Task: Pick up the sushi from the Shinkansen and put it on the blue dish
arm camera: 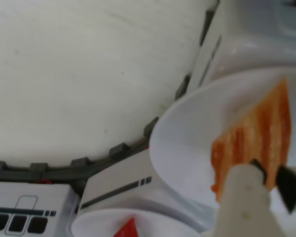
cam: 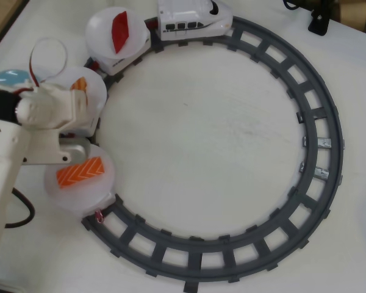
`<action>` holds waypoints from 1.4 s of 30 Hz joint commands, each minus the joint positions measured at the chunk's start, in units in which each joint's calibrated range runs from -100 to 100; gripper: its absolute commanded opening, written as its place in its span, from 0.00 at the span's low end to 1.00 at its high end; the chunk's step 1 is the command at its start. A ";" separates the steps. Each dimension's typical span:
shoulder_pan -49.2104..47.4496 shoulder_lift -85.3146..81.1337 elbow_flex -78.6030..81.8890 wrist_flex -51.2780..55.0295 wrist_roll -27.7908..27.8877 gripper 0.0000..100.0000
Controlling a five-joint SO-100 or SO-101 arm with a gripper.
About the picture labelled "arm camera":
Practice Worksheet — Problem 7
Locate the white train car with windows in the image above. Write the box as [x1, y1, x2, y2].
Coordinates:
[0, 181, 81, 237]

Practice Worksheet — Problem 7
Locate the grey toy train track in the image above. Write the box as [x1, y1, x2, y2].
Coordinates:
[0, 0, 221, 186]

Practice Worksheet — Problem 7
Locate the white plate under salmon sushi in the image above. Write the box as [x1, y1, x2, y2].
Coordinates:
[149, 66, 296, 237]

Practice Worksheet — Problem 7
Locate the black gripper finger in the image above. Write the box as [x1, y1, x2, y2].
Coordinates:
[275, 165, 296, 214]

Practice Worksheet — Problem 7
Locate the orange striped sponge cloth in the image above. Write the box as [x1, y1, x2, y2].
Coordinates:
[210, 78, 293, 203]

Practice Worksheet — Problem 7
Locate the white plate under red sushi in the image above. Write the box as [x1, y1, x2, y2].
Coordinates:
[71, 208, 200, 237]

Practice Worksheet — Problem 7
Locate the red tuna sushi piece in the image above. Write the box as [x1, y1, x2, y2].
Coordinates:
[112, 217, 139, 237]

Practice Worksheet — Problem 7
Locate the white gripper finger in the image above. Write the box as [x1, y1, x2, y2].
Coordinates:
[207, 159, 288, 237]

